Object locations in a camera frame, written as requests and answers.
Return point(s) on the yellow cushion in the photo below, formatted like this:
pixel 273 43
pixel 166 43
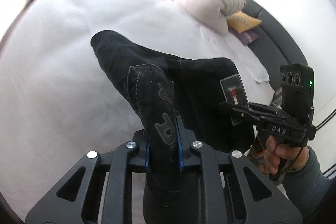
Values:
pixel 244 22

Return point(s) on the grey padded headboard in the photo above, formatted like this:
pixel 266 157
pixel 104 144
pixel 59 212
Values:
pixel 275 29

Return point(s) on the person's right forearm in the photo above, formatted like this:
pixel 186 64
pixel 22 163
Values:
pixel 309 184

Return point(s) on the bed with white sheet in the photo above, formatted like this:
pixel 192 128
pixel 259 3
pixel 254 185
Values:
pixel 65 56

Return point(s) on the purple cushion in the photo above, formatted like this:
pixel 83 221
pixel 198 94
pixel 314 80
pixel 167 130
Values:
pixel 248 37

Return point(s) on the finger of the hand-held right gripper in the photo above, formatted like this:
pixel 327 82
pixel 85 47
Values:
pixel 267 109
pixel 241 111

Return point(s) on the beige rolled duvet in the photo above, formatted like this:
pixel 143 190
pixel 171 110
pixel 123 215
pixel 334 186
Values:
pixel 204 1

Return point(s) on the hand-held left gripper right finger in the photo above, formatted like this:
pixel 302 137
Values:
pixel 179 145

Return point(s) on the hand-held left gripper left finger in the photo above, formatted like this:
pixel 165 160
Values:
pixel 147 158

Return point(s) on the person's right hand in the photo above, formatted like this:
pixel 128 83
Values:
pixel 275 157

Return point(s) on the black denim pants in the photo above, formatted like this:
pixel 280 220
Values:
pixel 157 87

